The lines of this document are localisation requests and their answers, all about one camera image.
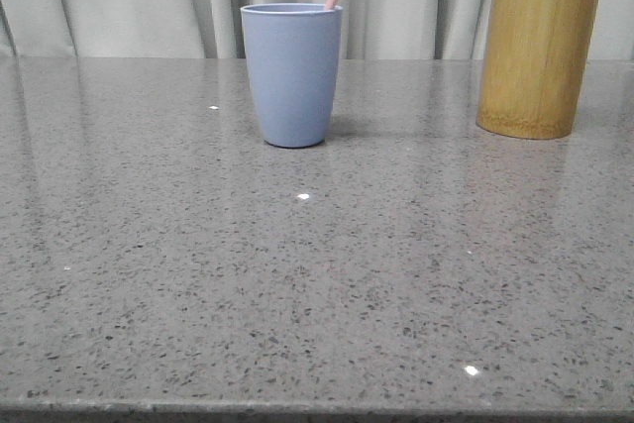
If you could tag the blue plastic cup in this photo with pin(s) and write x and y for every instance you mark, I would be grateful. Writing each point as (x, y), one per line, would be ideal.
(292, 52)

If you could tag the bamboo cylinder holder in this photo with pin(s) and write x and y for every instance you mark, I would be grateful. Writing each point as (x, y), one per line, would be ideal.
(535, 56)

